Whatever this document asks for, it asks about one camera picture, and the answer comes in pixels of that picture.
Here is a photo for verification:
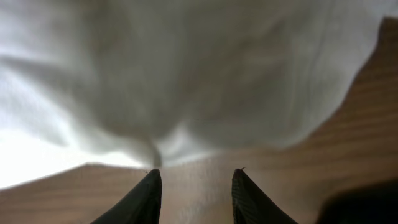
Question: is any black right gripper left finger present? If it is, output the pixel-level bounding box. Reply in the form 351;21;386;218
91;169;162;224

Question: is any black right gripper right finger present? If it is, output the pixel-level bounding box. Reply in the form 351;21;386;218
231;169;297;224

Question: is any white t-shirt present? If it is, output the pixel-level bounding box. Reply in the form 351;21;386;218
1;0;397;189

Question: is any black garment with logo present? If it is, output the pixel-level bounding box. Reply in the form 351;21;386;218
317;179;397;224

